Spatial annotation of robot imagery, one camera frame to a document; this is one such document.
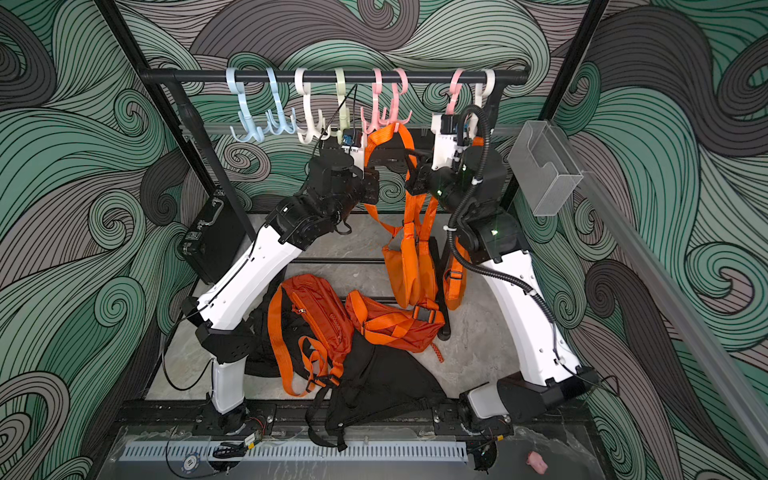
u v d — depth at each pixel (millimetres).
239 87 488
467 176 417
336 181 467
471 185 399
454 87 483
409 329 835
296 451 697
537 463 658
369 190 581
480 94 516
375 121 552
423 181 515
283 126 555
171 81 494
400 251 682
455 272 711
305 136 558
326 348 817
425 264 760
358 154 548
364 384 755
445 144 486
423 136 563
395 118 559
